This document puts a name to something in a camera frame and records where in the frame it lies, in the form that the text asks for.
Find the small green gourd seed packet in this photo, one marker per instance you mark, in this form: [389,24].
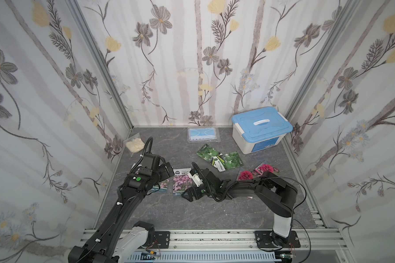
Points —
[224,162]

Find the aluminium corner frame post left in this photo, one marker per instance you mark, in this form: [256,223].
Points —
[99,60]

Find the blue lidded storage box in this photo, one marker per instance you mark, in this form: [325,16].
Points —
[259,129]

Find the red flower seed packet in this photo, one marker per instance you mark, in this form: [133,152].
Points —
[265,168]

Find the bag of blue face masks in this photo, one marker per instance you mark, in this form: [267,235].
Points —
[203,135]

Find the aluminium corner frame post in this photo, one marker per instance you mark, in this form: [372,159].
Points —
[99,60]
[343,19]

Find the pink label seed packet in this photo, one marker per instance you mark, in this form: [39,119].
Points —
[245,175]

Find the white flower seed packet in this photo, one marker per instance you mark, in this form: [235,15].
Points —
[161,187]
[181,181]

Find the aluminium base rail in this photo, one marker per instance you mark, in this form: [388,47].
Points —
[218,246]

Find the bag of cream gloves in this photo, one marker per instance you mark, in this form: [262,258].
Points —
[134,143]

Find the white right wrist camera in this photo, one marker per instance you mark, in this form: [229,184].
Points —
[195,178]

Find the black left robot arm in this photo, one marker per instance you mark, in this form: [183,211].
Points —
[118,210]

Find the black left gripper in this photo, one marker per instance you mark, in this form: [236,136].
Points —
[164,171]

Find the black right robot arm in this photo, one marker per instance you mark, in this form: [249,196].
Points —
[276,193]

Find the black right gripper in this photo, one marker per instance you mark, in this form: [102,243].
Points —
[196,189]

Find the large green gourd seed packet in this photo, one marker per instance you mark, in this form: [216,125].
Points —
[207,153]

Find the aluminium corner frame post right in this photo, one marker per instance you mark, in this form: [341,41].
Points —
[343,19]

